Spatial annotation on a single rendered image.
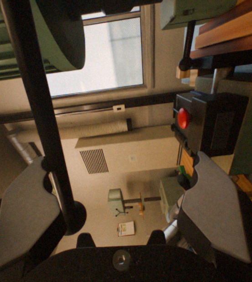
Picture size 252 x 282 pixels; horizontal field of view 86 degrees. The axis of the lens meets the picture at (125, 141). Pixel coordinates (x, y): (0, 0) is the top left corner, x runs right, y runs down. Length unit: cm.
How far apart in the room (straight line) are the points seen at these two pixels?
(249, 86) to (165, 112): 161
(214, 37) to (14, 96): 196
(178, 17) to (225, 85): 11
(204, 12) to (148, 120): 162
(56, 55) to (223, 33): 20
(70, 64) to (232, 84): 21
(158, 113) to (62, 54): 163
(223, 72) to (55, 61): 23
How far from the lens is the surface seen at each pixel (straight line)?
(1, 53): 23
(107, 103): 159
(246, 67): 32
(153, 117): 179
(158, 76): 164
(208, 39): 27
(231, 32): 23
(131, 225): 307
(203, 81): 30
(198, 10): 23
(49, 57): 21
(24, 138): 206
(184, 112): 21
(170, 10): 23
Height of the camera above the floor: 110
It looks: 3 degrees up
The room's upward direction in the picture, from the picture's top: 97 degrees counter-clockwise
